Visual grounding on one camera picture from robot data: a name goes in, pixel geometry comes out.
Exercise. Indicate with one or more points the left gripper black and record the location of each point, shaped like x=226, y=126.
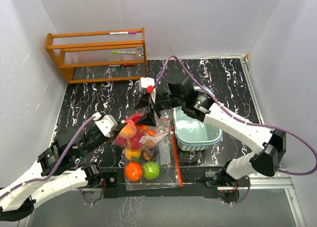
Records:
x=117, y=130

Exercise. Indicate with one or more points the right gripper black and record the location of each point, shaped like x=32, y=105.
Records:
x=147, y=119

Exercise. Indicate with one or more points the yellow orange peach toy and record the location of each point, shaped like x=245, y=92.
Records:
x=128, y=131

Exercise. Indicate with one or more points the bright red apple toy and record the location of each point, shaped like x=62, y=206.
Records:
x=119, y=141

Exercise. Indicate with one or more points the small orange peach toy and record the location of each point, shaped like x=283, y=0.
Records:
x=149, y=134

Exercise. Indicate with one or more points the yellow lemon toy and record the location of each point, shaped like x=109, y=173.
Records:
x=132, y=154

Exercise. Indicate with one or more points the orange persimmon toy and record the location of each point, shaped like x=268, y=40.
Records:
x=133, y=171

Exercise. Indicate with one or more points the clear zip bag orange zipper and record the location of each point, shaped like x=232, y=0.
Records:
x=169, y=176

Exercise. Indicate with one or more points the light blue plastic basket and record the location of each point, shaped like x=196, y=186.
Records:
x=193, y=135

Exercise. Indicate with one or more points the green apple toy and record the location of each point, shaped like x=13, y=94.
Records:
x=151, y=170

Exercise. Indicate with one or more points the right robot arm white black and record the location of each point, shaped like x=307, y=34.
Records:
x=267, y=146

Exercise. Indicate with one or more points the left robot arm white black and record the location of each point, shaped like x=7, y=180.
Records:
x=60, y=168

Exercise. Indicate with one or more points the wooden shelf rack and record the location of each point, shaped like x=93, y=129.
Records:
x=70, y=51

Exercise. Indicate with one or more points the green marker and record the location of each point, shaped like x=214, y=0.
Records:
x=123, y=52

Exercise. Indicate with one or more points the pink white marker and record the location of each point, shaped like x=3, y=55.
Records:
x=123, y=33

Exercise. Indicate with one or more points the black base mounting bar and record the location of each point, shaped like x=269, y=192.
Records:
x=194, y=184

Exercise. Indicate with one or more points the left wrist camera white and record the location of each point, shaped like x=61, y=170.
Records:
x=105, y=123

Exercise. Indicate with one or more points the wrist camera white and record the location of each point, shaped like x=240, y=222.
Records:
x=105, y=123
x=146, y=85

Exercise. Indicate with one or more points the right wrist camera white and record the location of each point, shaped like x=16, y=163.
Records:
x=146, y=85

